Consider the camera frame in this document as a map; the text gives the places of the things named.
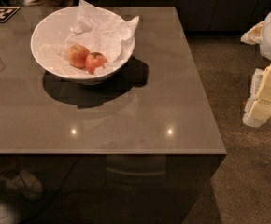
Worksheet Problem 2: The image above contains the yellow taped gripper finger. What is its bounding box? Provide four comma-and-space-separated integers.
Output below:
242, 64, 271, 128

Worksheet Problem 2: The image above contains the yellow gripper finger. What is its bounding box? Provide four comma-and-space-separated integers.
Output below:
240, 21, 264, 45

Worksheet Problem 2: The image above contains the white ceramic bowl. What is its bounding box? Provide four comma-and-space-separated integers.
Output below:
30, 6, 136, 86

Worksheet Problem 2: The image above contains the crumpled white paper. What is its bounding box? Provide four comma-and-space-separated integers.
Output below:
41, 0, 140, 77

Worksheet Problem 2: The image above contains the red apple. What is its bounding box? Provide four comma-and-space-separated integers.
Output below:
85, 52, 107, 74
67, 45, 90, 68

